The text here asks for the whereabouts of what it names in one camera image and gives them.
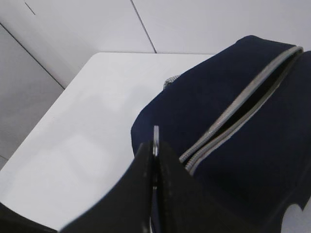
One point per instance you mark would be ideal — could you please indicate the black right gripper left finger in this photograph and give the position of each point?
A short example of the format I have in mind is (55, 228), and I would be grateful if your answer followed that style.
(126, 208)

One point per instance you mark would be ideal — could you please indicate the navy blue lunch bag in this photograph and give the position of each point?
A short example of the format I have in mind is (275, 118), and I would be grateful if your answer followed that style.
(240, 124)

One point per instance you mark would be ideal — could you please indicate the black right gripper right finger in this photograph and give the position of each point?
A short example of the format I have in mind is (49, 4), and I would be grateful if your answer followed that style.
(185, 207)

